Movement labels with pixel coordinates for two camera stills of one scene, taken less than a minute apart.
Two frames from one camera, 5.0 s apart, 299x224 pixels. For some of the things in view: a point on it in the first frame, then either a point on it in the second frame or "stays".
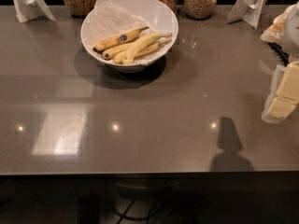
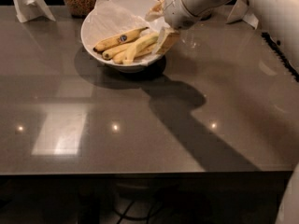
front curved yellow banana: [140, 43] stays
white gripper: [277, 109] to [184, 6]
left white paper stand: [28, 3] stays
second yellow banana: [110, 53] stays
